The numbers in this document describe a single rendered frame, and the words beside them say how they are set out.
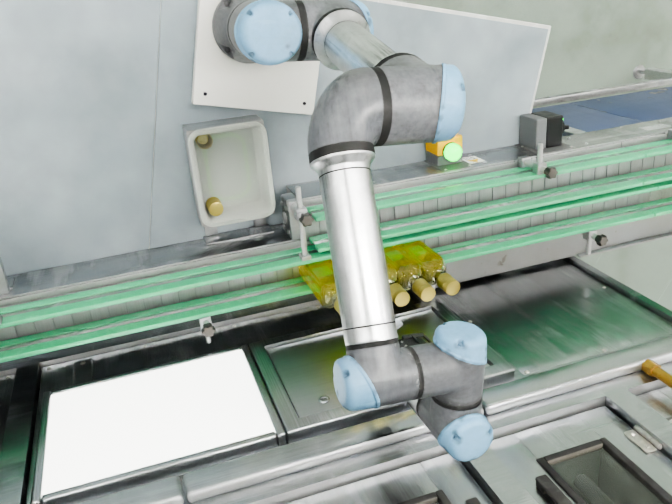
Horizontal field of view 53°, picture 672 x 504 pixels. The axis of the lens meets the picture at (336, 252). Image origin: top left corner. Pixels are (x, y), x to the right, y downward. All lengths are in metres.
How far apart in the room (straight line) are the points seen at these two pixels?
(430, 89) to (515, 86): 0.88
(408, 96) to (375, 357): 0.37
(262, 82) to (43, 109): 0.47
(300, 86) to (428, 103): 0.64
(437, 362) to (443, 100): 0.37
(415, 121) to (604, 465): 0.67
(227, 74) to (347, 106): 0.63
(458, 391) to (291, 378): 0.50
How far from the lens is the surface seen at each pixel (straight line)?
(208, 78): 1.55
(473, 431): 1.01
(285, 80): 1.58
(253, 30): 1.33
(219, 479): 1.20
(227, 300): 1.54
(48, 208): 1.62
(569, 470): 1.25
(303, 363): 1.44
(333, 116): 0.95
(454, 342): 0.95
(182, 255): 1.57
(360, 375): 0.91
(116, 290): 1.51
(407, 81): 1.00
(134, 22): 1.55
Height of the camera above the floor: 2.29
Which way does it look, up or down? 62 degrees down
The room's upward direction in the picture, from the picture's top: 138 degrees clockwise
